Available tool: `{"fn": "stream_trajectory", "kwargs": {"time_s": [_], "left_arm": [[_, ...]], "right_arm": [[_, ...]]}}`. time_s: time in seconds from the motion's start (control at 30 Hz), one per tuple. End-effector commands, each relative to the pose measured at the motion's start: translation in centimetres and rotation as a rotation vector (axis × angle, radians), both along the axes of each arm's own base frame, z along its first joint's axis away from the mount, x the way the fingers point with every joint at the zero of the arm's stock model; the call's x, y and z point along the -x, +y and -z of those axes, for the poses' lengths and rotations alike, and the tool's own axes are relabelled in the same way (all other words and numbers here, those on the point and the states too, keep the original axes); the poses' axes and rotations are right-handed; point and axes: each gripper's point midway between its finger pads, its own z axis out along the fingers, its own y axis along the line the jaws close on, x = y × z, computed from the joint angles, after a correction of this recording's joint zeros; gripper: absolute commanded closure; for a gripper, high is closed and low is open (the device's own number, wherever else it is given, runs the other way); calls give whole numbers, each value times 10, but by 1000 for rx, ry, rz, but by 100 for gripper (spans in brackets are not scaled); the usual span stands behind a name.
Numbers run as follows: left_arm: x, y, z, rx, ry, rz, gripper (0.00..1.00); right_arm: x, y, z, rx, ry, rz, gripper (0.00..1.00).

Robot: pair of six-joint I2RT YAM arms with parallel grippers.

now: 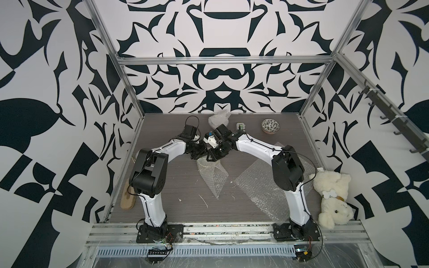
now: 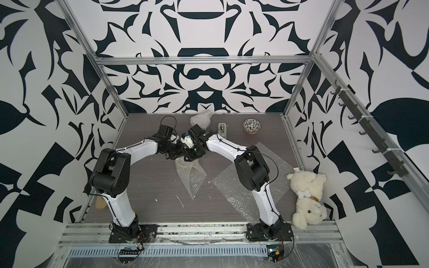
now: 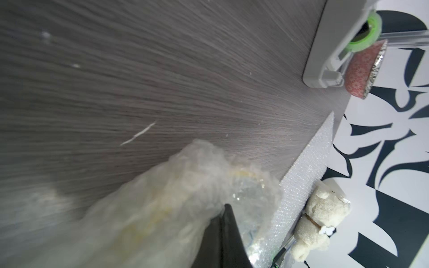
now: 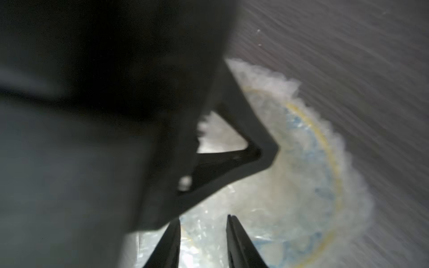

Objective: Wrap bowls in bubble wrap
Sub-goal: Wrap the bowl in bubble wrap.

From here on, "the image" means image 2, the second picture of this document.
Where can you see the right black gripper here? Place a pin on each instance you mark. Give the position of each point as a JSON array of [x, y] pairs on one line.
[[189, 154]]

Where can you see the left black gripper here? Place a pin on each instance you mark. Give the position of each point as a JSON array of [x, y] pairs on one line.
[[179, 153]]

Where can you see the bubble wrap sheet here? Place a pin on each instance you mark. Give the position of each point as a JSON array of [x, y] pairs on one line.
[[202, 119], [237, 188], [192, 175]]

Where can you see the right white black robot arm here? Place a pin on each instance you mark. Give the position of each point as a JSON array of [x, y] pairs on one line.
[[233, 152]]

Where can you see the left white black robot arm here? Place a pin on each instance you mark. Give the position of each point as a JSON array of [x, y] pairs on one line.
[[111, 177]]

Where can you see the black white speckled bowl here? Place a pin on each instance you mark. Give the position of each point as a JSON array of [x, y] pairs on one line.
[[251, 126]]

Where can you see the wooden oval brush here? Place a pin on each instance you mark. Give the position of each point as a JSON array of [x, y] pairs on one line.
[[101, 203]]

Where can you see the left electronics board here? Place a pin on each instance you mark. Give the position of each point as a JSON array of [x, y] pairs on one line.
[[129, 253]]

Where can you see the electronics board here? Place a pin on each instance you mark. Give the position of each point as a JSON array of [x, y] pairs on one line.
[[129, 253], [275, 253]]

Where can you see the white teddy bear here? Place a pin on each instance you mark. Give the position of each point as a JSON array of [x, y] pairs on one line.
[[308, 187]]

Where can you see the right electronics board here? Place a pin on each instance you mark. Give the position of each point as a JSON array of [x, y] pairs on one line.
[[275, 253]]

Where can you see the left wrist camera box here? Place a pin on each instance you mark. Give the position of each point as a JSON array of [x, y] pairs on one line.
[[166, 133]]

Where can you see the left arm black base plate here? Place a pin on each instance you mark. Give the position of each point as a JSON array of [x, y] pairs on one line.
[[143, 233]]

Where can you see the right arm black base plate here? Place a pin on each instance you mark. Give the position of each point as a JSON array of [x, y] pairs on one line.
[[280, 231]]

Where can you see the white slotted cable duct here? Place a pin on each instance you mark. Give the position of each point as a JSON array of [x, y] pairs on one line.
[[172, 251]]

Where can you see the aluminium frame rail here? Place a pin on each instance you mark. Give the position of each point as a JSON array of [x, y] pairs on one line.
[[202, 60]]

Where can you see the grey wall hook rail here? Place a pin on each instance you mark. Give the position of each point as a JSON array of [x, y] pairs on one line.
[[372, 129]]

